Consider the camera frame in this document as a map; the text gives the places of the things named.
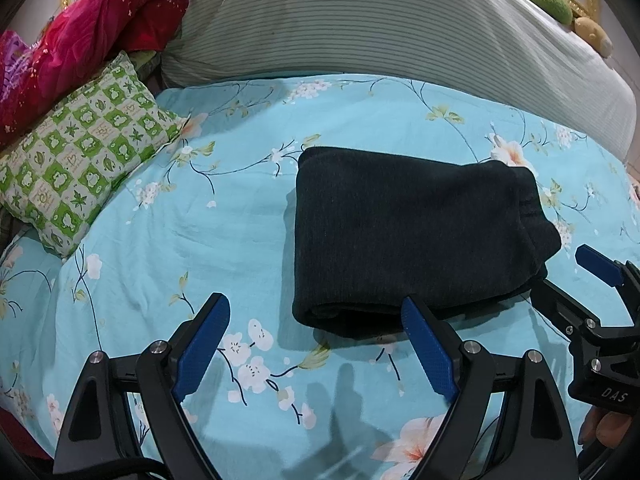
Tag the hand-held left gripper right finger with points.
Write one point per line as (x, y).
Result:
(430, 352)

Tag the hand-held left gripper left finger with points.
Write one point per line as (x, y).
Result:
(202, 340)

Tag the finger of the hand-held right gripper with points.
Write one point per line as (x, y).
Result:
(600, 262)
(562, 310)

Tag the black pants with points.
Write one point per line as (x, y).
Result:
(400, 230)

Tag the person's right hand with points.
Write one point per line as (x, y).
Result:
(605, 427)

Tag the blue floral bed sheet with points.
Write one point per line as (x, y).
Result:
(200, 220)

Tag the green checked pillow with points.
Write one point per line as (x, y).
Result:
(90, 150)

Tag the yellow plush toy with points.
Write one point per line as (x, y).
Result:
(595, 35)

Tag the red quilt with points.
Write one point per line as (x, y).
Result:
(85, 35)

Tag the grey striped bolster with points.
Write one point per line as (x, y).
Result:
(350, 20)

